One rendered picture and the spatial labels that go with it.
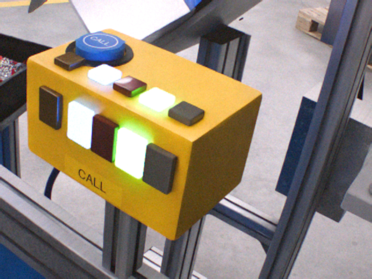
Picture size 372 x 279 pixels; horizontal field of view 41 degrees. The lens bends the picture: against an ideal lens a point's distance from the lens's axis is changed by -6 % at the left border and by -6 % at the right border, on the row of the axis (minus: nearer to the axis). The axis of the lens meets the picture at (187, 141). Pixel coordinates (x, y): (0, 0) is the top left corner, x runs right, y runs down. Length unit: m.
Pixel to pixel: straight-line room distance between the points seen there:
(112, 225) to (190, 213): 0.12
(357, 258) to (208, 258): 0.56
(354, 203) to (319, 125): 0.19
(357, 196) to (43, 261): 0.40
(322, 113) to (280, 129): 1.69
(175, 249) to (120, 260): 0.69
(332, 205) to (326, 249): 0.92
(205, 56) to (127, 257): 0.51
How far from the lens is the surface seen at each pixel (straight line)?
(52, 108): 0.40
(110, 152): 0.37
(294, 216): 0.98
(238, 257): 1.80
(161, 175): 0.35
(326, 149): 0.87
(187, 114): 0.34
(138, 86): 0.37
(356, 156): 0.96
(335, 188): 1.01
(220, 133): 0.36
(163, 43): 0.86
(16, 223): 0.61
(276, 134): 2.49
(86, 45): 0.41
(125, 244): 0.48
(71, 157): 0.41
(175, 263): 1.21
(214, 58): 0.91
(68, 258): 0.57
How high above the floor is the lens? 1.25
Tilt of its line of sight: 33 degrees down
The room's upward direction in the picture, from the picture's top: 10 degrees clockwise
